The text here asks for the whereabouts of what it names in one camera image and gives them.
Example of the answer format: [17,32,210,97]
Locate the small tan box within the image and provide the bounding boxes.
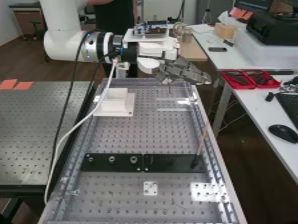
[212,22,236,41]

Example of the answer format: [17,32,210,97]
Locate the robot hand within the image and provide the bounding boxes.
[120,21,214,86]

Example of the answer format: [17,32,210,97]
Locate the white cable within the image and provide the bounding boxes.
[42,57,122,205]

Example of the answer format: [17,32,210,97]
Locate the small white jointed device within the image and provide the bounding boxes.
[279,76,298,94]

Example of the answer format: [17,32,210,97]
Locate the small white box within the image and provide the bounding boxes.
[91,87,136,118]

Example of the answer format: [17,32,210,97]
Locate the thin stick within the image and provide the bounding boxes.
[190,127,210,168]

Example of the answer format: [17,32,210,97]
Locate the orange paper sheet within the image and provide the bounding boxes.
[11,80,35,91]
[0,78,19,91]

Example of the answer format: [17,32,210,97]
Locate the black phone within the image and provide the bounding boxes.
[207,46,228,53]

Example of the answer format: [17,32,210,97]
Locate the small white square plate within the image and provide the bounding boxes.
[140,180,159,197]

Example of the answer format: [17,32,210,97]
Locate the black computer mouse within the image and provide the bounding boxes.
[267,123,298,145]

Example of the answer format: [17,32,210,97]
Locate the black cable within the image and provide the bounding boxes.
[50,30,103,168]

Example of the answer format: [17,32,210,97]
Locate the person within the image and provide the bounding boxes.
[84,0,136,33]

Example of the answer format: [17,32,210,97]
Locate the red tray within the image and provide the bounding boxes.
[219,69,257,91]
[244,68,281,90]

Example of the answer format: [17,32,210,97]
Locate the clear box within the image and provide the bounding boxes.
[37,77,248,224]

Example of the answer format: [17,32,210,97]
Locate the black keyboard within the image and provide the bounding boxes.
[273,92,298,132]

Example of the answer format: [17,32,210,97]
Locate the black plate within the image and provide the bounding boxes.
[79,152,208,174]

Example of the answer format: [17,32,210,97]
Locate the black printer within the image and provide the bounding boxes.
[244,9,298,47]

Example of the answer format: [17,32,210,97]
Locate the long white desk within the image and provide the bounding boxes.
[188,22,298,76]

